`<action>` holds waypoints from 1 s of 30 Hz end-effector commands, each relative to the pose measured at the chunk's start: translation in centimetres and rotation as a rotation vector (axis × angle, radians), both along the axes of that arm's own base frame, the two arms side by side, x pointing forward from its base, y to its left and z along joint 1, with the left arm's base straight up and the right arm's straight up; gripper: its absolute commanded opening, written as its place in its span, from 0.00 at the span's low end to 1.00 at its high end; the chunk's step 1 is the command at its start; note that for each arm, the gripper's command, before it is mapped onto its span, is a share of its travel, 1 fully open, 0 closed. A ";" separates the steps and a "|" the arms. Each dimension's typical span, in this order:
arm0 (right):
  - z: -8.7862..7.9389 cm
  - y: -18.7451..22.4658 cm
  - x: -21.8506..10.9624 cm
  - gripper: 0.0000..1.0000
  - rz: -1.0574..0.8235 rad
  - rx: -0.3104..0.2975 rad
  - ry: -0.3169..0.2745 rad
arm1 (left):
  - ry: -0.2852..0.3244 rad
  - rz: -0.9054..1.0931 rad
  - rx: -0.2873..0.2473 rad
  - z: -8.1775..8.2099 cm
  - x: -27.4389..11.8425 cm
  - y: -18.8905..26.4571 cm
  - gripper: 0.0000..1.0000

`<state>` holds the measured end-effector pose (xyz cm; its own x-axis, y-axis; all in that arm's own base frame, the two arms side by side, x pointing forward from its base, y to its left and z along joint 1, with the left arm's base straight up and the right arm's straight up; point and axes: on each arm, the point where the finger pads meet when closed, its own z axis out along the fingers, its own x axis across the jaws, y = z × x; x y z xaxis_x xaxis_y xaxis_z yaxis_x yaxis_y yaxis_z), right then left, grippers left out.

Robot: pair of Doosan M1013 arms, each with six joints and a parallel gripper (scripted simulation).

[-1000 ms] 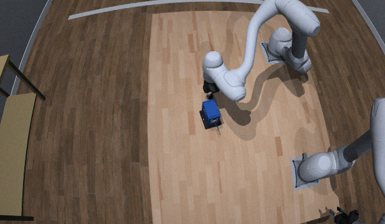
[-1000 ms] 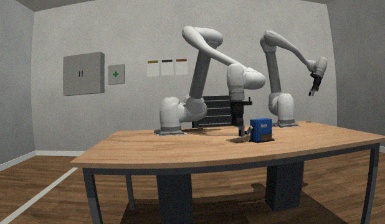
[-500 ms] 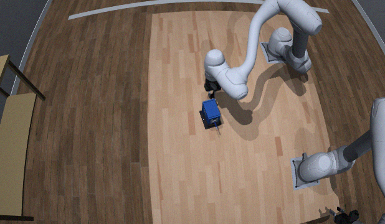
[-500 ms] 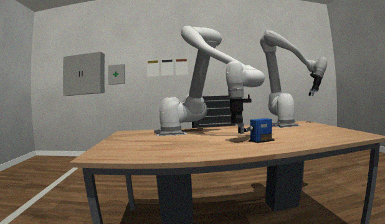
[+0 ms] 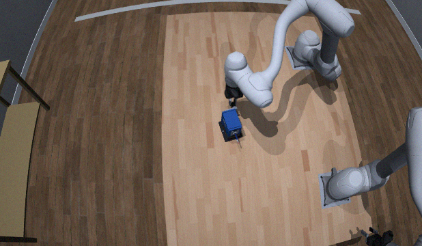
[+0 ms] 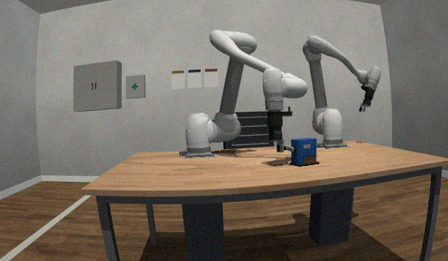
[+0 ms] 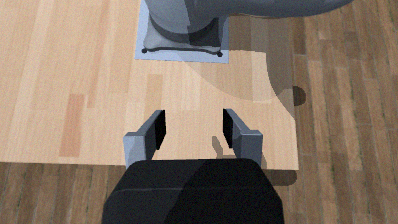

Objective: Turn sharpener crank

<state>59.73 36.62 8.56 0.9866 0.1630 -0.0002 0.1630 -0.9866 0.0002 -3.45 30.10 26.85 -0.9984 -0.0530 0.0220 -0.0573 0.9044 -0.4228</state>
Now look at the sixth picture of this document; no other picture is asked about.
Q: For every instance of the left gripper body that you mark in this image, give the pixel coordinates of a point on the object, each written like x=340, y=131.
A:
x=370, y=89

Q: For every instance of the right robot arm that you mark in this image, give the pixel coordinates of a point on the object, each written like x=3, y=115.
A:
x=201, y=131

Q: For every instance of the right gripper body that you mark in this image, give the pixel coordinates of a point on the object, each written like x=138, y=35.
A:
x=274, y=117

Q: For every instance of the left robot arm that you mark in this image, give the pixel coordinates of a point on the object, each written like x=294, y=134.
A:
x=331, y=125

